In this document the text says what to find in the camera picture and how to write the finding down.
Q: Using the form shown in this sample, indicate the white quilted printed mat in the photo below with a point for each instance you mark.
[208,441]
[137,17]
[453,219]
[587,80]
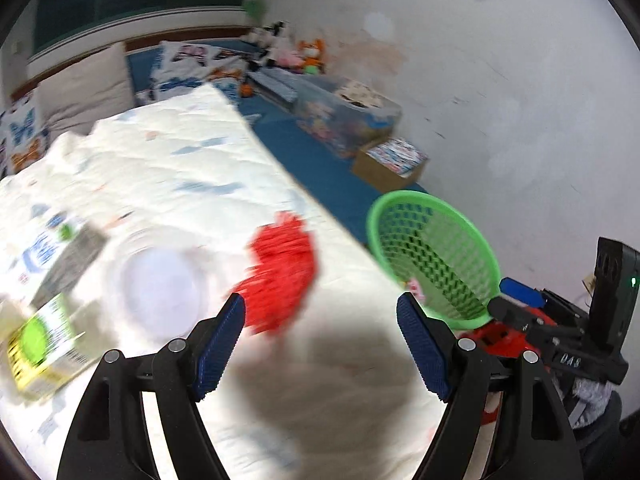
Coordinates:
[175,160]

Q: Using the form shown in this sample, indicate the patterned cream cloth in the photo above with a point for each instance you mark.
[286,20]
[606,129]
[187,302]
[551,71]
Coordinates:
[357,94]

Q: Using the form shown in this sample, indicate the black white cow plush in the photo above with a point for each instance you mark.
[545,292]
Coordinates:
[267,42]

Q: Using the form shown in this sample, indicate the small orange ball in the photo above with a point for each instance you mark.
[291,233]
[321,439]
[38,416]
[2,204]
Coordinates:
[245,90]

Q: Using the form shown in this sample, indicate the white blue milk carton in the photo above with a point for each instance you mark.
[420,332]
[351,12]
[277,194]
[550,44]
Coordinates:
[45,250]

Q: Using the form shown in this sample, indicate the blue daybed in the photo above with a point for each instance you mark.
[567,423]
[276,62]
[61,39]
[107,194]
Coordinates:
[310,160]

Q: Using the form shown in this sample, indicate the printed packs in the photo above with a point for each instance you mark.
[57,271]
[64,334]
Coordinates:
[400,155]

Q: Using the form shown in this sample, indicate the person's grey fleece clothing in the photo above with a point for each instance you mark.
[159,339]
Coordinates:
[587,400]

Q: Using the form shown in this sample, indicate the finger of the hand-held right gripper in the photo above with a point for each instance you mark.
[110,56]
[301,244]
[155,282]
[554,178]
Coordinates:
[520,289]
[515,315]

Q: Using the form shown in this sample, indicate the orange fox plush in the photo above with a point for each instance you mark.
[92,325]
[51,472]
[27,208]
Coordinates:
[312,55]

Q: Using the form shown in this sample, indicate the wide butterfly print pillow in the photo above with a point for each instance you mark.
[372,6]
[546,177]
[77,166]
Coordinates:
[190,65]

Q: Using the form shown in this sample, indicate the yellow green drink carton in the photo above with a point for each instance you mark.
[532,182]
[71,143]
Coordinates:
[40,345]

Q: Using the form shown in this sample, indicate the cardboard box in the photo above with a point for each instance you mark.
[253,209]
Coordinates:
[370,172]

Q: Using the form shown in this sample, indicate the clear plastic lid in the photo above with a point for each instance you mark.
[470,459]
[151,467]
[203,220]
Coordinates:
[160,285]

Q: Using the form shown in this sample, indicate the blue patterned long box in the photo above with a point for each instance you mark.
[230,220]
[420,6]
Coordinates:
[275,85]

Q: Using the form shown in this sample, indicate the small butterfly print pillow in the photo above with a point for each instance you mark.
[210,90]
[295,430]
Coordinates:
[20,130]

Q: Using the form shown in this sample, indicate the pink pig plush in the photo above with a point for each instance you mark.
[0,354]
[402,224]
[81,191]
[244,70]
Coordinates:
[289,56]

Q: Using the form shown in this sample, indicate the green plastic basket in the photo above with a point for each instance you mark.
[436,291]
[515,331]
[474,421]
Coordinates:
[460,319]

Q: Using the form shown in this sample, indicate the clear plastic storage bin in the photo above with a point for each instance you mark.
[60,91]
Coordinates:
[340,125]

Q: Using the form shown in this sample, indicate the red shredded paper bunch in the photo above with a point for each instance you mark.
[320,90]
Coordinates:
[280,270]

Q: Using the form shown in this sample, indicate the red plastic stool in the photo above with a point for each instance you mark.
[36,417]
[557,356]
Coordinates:
[505,342]

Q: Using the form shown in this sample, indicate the grey pillow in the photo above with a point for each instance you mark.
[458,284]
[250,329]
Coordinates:
[85,90]

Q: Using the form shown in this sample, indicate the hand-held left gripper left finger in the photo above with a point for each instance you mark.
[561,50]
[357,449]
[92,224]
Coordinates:
[220,345]

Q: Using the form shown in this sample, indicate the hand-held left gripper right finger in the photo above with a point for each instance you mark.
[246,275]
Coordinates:
[422,345]

